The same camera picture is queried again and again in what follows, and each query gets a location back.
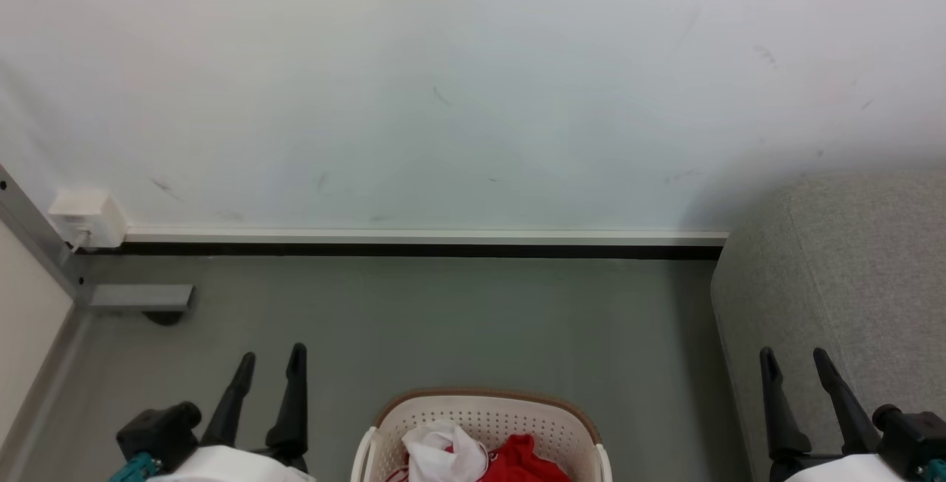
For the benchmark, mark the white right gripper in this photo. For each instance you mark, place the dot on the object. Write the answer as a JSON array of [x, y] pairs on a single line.
[[842, 471]]

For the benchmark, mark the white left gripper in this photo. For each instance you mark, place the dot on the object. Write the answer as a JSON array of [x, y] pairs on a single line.
[[222, 467]]

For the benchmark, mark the white and red garment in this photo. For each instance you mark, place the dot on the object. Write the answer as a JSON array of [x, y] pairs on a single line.
[[443, 456]]

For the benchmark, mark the red garment with white stripe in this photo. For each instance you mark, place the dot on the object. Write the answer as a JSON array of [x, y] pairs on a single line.
[[525, 463]]

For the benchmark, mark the white perforated laundry basket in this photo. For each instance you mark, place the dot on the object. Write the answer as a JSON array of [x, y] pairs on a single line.
[[480, 412]]

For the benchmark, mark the black caster wheel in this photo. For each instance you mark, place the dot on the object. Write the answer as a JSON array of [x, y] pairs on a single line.
[[164, 317]]

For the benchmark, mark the grey fabric sofa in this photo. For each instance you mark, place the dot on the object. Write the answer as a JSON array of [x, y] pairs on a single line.
[[850, 282]]

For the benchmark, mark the white and black baseboard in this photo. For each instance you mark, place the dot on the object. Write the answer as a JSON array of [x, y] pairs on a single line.
[[421, 242]]

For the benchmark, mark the beige partition panel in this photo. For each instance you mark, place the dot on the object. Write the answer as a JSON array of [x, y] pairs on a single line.
[[26, 319]]

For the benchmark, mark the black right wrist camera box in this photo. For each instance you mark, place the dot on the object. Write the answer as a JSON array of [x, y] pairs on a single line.
[[913, 430]]

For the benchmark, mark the grey metal frame foot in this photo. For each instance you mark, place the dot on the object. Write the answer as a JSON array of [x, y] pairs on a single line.
[[140, 297]]

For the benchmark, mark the white wall socket box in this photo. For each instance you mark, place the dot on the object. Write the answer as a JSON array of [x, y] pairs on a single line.
[[85, 212]]

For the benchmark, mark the grey metal frame post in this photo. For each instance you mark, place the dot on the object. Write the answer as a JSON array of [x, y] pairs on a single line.
[[33, 231]]

